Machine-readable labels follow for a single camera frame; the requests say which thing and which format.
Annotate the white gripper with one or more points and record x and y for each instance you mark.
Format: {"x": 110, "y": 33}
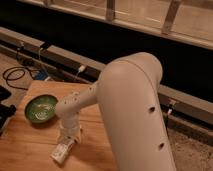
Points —
{"x": 70, "y": 130}

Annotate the white plastic bottle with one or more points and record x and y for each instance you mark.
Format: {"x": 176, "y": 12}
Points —
{"x": 61, "y": 151}

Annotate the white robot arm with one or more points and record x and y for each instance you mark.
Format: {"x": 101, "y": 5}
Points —
{"x": 126, "y": 92}

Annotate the green ceramic bowl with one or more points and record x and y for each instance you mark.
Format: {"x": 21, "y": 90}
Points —
{"x": 41, "y": 109}

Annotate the blue plug box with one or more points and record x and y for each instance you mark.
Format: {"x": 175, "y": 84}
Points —
{"x": 41, "y": 75}

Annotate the black object at left edge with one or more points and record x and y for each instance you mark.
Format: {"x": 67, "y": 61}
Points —
{"x": 5, "y": 111}

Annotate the metal floor rail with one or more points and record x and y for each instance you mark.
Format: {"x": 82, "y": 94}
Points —
{"x": 194, "y": 100}

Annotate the white window frame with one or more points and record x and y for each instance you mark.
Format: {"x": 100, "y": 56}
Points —
{"x": 187, "y": 21}

